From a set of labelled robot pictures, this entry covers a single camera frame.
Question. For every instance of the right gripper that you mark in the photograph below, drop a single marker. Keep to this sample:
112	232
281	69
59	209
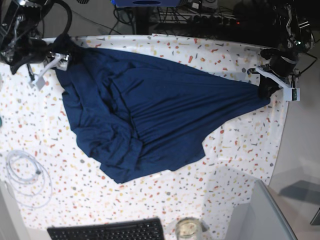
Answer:
27	51

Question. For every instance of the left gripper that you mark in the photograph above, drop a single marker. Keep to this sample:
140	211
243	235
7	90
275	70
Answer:
281	63

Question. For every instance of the blue t-shirt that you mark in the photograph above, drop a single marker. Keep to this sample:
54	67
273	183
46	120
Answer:
138	115

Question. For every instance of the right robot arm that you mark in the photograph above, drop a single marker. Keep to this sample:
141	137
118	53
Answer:
20	18

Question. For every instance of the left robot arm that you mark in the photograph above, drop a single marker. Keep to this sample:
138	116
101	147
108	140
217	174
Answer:
295	37

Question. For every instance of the black power strip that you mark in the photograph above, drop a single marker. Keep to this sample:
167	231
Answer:
173	16

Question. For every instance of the blue box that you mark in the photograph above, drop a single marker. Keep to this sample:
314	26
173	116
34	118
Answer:
149	3

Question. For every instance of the terrazzo patterned tablecloth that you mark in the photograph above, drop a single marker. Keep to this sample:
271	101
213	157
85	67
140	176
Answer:
54	184

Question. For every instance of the grey monitor edge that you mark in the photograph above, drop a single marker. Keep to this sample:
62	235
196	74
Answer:
259	219

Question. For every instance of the glass jar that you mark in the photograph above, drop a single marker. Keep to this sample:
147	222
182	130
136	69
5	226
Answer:
189	229

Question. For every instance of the black keyboard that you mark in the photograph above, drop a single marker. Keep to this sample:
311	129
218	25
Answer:
147	229

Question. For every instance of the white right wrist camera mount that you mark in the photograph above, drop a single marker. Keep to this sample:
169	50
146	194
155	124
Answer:
52	61

